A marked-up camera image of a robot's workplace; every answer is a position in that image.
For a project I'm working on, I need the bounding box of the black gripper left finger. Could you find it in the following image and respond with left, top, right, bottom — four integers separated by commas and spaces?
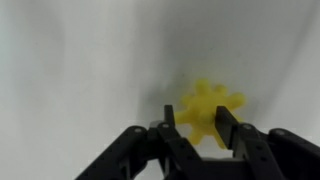
74, 104, 205, 180

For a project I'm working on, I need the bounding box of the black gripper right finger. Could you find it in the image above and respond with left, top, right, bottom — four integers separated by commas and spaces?
214, 105, 320, 180

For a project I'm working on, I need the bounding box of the yellow gear shaped toy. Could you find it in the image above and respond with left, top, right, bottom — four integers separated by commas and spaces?
174, 78, 248, 150

